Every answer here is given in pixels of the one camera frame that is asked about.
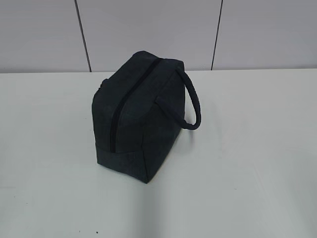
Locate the dark blue fabric lunch bag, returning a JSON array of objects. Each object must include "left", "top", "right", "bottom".
[{"left": 92, "top": 51, "right": 202, "bottom": 184}]

